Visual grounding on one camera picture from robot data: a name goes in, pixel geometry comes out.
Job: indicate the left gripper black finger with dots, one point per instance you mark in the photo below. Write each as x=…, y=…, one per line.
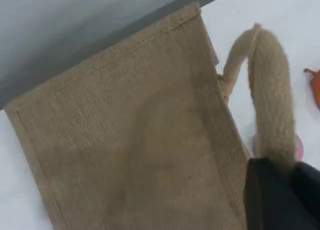
x=311, y=187
x=267, y=197

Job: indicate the pink peach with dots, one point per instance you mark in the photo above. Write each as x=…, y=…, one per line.
x=299, y=149

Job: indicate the orange tangerine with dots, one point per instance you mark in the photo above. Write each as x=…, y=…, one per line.
x=316, y=89

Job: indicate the brown jute bag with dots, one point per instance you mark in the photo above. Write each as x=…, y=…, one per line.
x=125, y=114

